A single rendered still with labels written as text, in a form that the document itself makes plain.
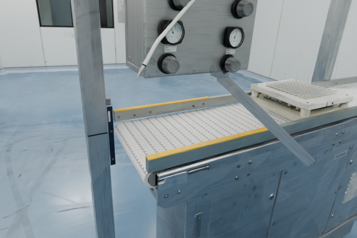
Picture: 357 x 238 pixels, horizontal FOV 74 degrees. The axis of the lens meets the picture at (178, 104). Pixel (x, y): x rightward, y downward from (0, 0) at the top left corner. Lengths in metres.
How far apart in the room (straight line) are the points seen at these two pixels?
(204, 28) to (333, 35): 0.99
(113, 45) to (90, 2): 4.82
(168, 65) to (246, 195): 0.59
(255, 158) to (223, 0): 0.42
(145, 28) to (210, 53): 0.13
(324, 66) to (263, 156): 0.76
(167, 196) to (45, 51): 5.06
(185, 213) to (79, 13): 0.58
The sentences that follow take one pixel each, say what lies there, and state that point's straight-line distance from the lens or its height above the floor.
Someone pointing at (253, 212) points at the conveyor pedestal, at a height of 0.54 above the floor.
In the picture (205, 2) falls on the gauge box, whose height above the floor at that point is 1.19.
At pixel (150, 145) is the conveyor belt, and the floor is 0.86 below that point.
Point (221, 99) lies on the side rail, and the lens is 0.89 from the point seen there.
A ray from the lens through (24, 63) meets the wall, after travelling 5.57.
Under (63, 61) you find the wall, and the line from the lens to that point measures 5.49.
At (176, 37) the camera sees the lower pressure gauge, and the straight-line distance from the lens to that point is 0.38.
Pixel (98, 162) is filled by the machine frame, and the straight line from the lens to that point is 0.80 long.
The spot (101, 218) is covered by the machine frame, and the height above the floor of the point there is 0.50.
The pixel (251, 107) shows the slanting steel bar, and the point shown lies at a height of 0.98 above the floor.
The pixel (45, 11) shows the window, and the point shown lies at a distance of 5.42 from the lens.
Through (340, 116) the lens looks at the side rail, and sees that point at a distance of 0.94.
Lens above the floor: 1.16
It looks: 20 degrees down
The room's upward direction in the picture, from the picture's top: 2 degrees clockwise
